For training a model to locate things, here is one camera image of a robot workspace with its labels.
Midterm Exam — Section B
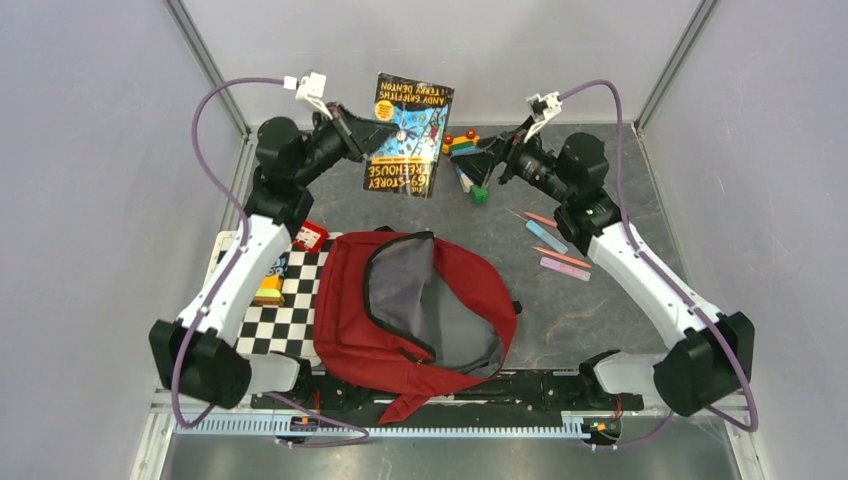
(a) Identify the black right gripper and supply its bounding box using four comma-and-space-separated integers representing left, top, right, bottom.
451, 115, 574, 205

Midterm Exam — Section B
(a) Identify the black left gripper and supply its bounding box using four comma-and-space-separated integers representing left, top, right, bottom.
293, 101, 398, 187

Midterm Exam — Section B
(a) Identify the blue treehouse comic book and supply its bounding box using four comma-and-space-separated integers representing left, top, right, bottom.
363, 72, 454, 199

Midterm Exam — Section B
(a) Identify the red student backpack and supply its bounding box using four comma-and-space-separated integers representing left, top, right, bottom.
313, 230, 520, 425

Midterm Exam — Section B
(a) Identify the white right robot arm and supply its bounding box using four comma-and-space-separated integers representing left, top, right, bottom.
449, 132, 755, 417

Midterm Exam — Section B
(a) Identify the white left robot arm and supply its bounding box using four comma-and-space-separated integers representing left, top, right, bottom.
149, 102, 399, 409

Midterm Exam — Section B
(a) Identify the colourful toy block tower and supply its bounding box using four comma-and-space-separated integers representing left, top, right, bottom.
441, 129, 491, 205

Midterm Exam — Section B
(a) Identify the light blue chalk stick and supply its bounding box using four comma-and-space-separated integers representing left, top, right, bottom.
525, 220, 568, 254

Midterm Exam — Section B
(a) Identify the pink chalk stick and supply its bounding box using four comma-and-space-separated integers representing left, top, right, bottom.
539, 257, 591, 282

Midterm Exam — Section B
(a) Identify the colourful toy block train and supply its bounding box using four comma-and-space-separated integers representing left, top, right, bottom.
253, 266, 285, 307

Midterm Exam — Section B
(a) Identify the black and white chessboard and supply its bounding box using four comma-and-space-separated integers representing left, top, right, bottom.
235, 232, 340, 368

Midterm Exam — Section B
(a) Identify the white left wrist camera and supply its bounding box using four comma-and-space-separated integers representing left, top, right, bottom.
282, 71, 332, 119

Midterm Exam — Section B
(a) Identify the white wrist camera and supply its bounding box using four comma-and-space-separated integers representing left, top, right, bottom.
282, 71, 332, 119
523, 91, 562, 143

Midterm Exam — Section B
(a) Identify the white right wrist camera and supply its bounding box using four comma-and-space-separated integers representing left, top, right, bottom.
523, 91, 562, 143

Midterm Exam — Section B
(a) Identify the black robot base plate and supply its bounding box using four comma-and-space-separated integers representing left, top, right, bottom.
286, 369, 644, 427

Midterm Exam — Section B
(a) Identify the aluminium toothed rail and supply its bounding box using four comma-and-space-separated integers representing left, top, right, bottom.
174, 411, 590, 440

